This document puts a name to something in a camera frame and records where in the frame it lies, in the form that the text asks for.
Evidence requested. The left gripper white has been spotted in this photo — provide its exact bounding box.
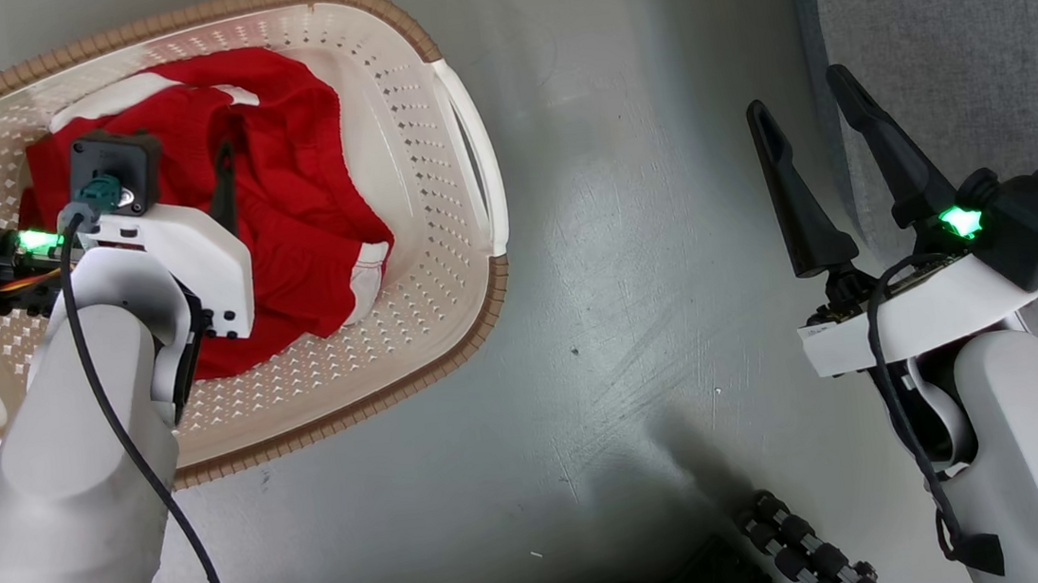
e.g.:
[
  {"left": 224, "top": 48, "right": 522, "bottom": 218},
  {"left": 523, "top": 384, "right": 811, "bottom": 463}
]
[{"left": 0, "top": 143, "right": 260, "bottom": 363}]

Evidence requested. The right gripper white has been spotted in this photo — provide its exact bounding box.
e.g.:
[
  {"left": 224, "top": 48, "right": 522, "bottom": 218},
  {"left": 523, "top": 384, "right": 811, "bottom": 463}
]
[{"left": 742, "top": 45, "right": 1038, "bottom": 384}]

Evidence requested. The red garment with white trim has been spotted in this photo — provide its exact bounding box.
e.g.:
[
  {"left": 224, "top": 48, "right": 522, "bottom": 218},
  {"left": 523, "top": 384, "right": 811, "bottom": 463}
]
[{"left": 3, "top": 35, "right": 408, "bottom": 398}]

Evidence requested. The grey fabric sofa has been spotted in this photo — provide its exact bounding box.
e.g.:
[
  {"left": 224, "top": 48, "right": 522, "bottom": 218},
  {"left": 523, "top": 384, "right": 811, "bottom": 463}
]
[{"left": 786, "top": 0, "right": 1038, "bottom": 373}]

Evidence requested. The cream perforated laundry basket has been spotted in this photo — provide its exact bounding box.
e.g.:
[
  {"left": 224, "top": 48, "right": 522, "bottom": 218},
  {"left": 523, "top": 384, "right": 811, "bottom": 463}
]
[{"left": 0, "top": 0, "right": 532, "bottom": 506}]

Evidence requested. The black omni wheel with rollers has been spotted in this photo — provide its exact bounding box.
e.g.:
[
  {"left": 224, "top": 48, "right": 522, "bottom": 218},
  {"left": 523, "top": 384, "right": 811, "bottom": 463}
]
[{"left": 733, "top": 480, "right": 887, "bottom": 583}]

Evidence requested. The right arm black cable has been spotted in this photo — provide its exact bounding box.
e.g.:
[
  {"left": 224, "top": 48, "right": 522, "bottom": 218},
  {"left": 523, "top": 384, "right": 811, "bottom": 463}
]
[{"left": 859, "top": 249, "right": 1008, "bottom": 583}]

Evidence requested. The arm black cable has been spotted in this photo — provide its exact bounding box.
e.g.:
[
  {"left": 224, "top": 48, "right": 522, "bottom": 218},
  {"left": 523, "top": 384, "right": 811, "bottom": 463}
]
[
  {"left": 49, "top": 166, "right": 236, "bottom": 583},
  {"left": 859, "top": 249, "right": 1008, "bottom": 583}
]

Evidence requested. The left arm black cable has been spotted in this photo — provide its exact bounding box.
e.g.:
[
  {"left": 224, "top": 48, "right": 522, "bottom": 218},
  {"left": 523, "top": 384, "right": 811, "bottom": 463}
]
[{"left": 49, "top": 166, "right": 236, "bottom": 583}]

